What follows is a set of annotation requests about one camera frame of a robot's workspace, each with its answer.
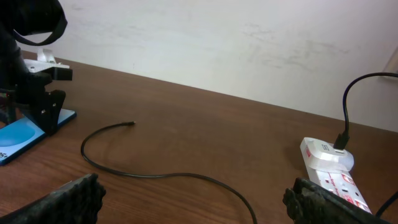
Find black USB charging cable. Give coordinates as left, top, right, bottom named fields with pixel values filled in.
left=80, top=72, right=398, bottom=224

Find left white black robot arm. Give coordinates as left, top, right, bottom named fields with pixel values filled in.
left=1, top=0, right=73, bottom=135

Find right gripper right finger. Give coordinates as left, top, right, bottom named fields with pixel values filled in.
left=282, top=178, right=389, bottom=224

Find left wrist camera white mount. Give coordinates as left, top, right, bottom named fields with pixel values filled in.
left=24, top=48, right=70, bottom=73

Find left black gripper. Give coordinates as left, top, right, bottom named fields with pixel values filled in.
left=1, top=67, right=73, bottom=135

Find blue screen Galaxy smartphone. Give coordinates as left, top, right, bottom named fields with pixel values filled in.
left=0, top=108, right=77, bottom=167

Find white USB charger adapter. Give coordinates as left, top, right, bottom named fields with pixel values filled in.
left=300, top=138, right=354, bottom=173

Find white power strip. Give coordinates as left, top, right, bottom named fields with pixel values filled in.
left=304, top=162, right=370, bottom=213

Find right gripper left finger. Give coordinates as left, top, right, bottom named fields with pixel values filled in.
left=1, top=174, right=106, bottom=224

